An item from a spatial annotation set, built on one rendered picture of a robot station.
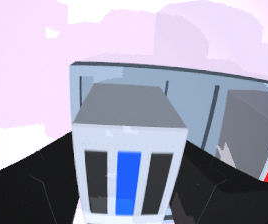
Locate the grey slotted tray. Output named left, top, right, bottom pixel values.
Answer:
left=69, top=61, right=268, bottom=156

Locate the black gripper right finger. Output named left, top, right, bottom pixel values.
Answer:
left=169, top=141, right=268, bottom=224

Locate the white box with blue and black stripes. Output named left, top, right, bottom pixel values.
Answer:
left=71, top=83, right=189, bottom=224

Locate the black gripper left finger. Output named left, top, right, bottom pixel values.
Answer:
left=0, top=131, right=79, bottom=224

